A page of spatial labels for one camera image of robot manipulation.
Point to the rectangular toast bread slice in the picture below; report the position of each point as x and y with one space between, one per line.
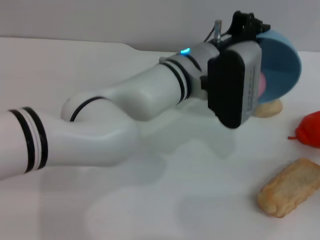
290 187

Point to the red toy pepper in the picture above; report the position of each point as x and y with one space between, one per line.
310 130

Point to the pink toy peach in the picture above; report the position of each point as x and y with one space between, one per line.
262 85

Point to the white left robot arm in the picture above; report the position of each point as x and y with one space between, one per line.
100 120

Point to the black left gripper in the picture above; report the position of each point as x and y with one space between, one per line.
246 26

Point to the blue plastic bowl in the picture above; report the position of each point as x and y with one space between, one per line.
280 70

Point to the round beige bun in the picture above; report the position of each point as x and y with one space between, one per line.
271 110

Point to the silver black wrist camera box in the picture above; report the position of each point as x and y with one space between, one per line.
230 85

